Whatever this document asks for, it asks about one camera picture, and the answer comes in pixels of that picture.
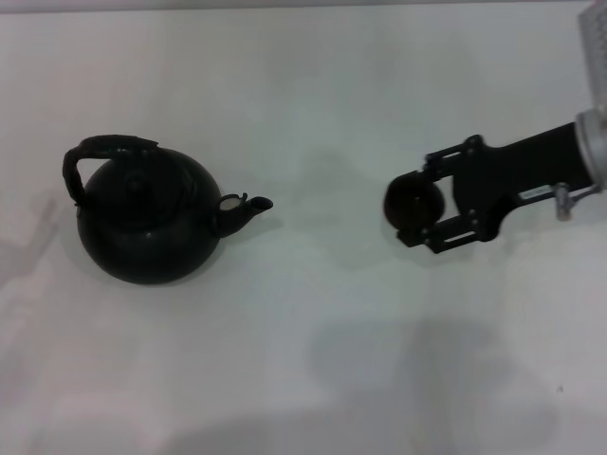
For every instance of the small dark round teacup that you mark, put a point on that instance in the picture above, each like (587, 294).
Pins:
(412, 201)

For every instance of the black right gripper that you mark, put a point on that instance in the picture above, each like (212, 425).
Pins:
(521, 161)

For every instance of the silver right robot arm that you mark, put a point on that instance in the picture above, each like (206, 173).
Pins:
(595, 147)

